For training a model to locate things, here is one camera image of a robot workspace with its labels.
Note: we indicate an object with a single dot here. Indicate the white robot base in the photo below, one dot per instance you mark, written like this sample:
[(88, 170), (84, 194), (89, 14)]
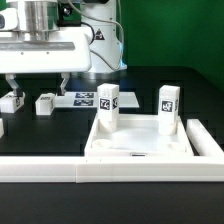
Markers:
[(104, 16)]

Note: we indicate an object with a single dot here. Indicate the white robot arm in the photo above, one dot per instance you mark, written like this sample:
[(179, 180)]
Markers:
[(35, 39)]

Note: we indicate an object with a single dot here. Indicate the white U-shaped obstacle fence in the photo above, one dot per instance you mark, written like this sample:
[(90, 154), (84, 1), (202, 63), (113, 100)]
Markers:
[(207, 164)]

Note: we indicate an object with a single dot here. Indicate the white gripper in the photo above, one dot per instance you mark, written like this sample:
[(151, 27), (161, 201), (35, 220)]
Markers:
[(67, 50)]

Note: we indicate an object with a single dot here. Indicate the white square tabletop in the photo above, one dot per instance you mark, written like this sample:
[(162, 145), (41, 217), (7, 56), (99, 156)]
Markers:
[(137, 135)]

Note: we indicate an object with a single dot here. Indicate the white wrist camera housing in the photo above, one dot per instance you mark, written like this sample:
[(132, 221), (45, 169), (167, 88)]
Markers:
[(8, 19)]

